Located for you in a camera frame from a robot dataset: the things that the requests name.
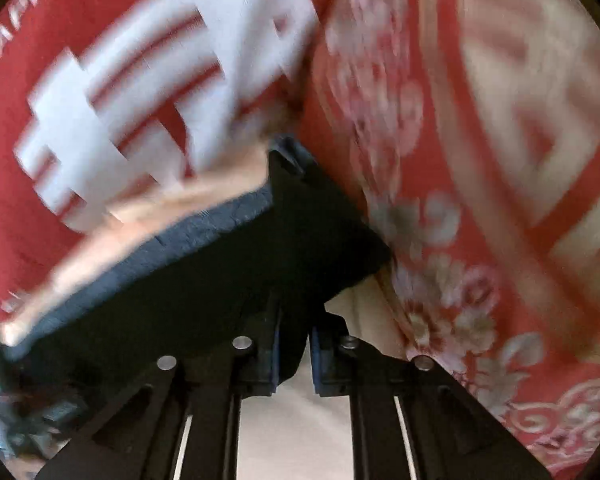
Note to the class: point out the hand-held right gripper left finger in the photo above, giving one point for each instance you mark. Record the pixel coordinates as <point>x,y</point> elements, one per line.
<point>275,357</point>

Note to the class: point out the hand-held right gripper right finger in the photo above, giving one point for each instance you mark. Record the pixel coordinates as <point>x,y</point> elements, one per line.
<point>318,362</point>

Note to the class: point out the black pants with grey waistband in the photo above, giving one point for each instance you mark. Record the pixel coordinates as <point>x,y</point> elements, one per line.
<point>230,270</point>

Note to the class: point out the red blanket with white print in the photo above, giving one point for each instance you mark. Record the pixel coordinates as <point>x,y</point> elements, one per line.
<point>55,15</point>

